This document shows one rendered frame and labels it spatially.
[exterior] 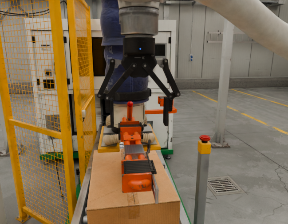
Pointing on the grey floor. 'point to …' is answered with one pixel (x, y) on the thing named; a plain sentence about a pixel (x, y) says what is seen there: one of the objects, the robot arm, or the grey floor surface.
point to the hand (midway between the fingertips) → (139, 121)
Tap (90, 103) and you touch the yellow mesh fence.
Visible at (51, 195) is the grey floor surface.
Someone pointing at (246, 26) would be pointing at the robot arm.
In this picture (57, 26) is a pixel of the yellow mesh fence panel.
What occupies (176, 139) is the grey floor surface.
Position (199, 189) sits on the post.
